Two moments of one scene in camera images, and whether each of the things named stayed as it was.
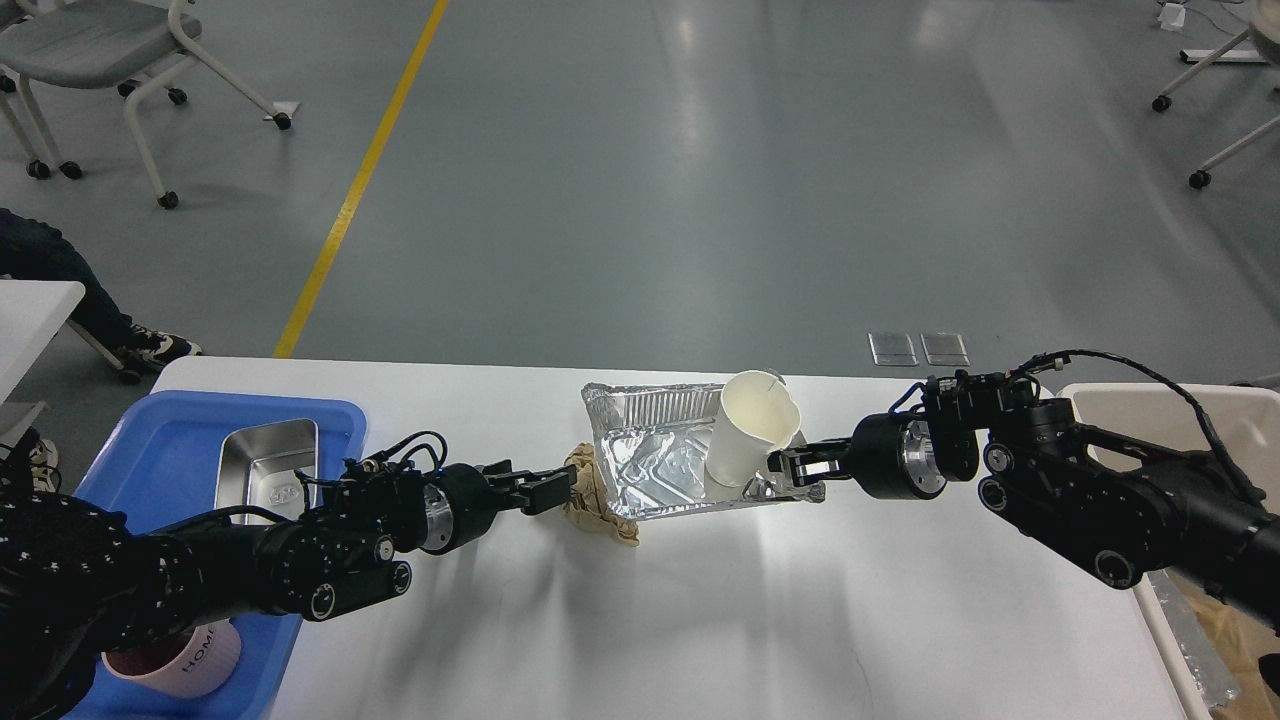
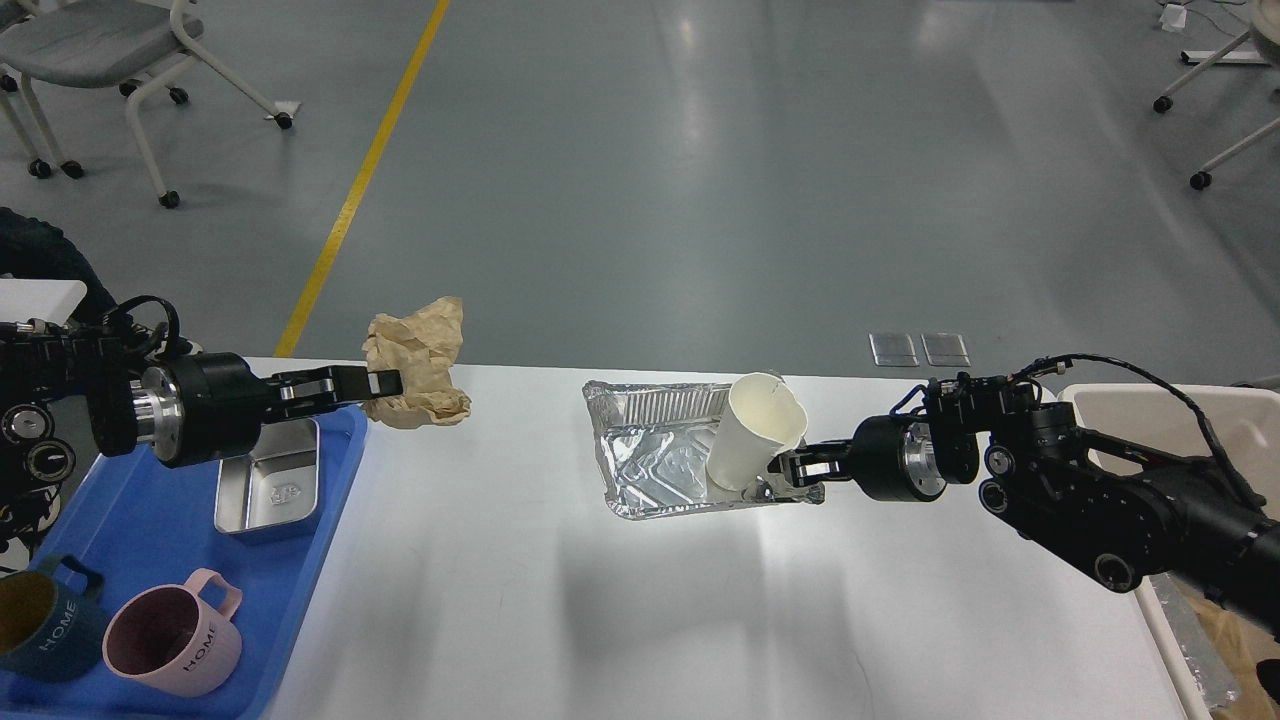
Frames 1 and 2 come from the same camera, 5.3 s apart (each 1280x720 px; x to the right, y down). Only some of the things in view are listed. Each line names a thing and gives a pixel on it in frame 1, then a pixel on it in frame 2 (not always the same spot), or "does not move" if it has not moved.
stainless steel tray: (257, 466) does not move
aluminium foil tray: (653, 442) does not move
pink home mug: (188, 666) does not move
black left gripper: (459, 504) to (209, 407)
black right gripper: (893, 456) does not move
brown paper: (591, 505) to (423, 347)
